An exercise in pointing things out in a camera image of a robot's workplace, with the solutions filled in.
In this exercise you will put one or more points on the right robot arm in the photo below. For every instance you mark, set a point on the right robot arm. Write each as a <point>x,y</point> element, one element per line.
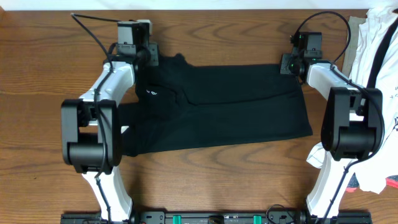
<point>352,132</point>

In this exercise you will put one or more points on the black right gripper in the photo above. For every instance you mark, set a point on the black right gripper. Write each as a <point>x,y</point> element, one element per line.
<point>283,68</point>

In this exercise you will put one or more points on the black polo shirt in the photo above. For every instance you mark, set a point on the black polo shirt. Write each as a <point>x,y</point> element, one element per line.
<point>181,106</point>

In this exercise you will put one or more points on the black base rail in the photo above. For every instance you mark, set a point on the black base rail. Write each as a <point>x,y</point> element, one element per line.
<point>274,216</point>

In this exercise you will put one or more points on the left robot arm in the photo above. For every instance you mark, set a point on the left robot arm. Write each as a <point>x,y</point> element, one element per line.
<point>92,133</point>

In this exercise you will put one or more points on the white crumpled garment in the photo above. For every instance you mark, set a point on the white crumpled garment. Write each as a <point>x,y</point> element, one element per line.
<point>375,66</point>

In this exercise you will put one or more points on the black red sock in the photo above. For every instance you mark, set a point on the black red sock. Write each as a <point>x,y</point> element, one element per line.
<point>353,184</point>

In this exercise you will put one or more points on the beige cloth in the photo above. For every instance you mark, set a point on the beige cloth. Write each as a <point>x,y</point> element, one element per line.
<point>350,53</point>

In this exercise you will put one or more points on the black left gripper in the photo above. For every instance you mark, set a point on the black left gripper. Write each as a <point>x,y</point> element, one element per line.
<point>152,54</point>

